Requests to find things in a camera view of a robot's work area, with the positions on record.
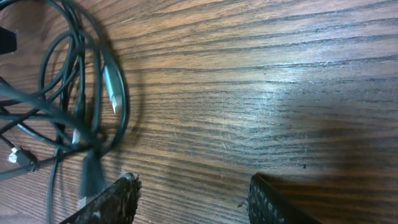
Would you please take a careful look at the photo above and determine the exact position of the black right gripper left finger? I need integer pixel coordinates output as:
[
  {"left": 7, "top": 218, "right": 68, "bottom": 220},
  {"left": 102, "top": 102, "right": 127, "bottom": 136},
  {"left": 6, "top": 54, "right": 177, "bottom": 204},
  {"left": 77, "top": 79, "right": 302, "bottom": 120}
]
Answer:
[{"left": 60, "top": 172, "right": 142, "bottom": 224}]

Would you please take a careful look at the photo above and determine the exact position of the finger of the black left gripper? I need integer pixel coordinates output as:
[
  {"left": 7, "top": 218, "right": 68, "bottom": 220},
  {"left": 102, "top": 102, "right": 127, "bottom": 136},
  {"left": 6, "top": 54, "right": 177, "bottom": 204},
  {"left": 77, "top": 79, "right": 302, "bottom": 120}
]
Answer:
[{"left": 0, "top": 27, "right": 17, "bottom": 55}]

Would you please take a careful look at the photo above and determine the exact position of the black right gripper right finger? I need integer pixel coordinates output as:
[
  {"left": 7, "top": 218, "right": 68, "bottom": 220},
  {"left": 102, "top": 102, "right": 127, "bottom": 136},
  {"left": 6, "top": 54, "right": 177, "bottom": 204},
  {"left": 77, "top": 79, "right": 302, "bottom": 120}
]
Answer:
[{"left": 247, "top": 173, "right": 320, "bottom": 224}]

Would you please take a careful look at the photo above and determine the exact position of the thin black USB cable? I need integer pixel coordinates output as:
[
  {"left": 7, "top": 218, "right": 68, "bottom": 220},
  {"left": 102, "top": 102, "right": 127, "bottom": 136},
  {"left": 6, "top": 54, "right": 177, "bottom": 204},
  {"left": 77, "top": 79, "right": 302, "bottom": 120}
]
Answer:
[{"left": 0, "top": 0, "right": 103, "bottom": 224}]

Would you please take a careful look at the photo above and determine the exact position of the black USB cable silver plug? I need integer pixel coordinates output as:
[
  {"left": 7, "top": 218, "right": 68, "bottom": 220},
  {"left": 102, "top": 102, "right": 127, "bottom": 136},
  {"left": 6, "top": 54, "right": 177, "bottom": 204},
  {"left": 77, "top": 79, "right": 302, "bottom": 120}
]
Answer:
[{"left": 34, "top": 1, "right": 130, "bottom": 156}]

